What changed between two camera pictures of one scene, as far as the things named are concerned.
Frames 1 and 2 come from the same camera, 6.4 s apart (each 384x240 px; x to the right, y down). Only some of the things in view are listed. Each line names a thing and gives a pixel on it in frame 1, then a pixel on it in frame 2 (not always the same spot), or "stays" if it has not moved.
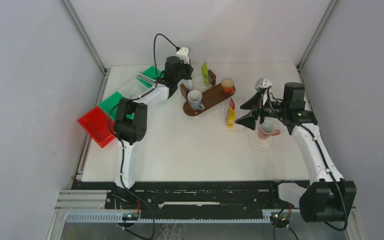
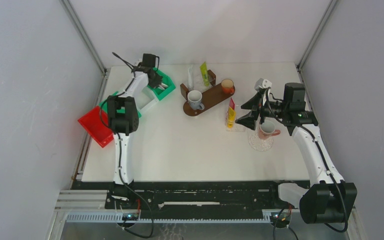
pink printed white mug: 267,129 stays
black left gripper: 189,69 to 158,81
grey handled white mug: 194,99 stays
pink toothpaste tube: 232,103 stays
